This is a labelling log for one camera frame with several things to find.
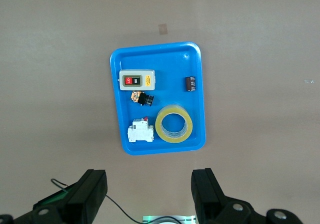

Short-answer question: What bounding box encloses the orange black push button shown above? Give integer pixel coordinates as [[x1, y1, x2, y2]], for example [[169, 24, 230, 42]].
[[129, 90, 155, 107]]

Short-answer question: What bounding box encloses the thin black gripper wire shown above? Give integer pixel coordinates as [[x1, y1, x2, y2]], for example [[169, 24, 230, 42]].
[[50, 178, 143, 224]]

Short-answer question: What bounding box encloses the small brown terminal block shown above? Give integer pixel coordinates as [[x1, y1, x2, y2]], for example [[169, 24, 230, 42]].
[[184, 76, 196, 92]]

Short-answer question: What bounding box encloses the blue plastic tray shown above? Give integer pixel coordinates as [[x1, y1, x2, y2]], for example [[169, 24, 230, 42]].
[[109, 41, 207, 156]]

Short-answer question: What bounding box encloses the grey on-off switch box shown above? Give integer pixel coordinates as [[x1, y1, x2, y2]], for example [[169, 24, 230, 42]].
[[117, 69, 156, 91]]

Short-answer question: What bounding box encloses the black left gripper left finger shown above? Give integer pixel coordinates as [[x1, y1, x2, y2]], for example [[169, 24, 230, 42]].
[[0, 169, 109, 224]]

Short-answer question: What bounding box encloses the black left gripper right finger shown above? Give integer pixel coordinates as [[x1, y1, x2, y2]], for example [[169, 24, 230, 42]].
[[190, 168, 305, 224]]

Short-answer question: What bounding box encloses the white circuit breaker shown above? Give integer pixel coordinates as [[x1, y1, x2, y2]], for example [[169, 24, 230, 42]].
[[127, 116, 155, 143]]

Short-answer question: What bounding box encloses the yellow tape roll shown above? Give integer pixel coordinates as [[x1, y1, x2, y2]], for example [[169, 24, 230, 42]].
[[154, 104, 194, 144]]

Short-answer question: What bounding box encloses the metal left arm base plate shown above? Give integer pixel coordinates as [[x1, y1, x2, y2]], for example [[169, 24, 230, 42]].
[[142, 215, 196, 224]]

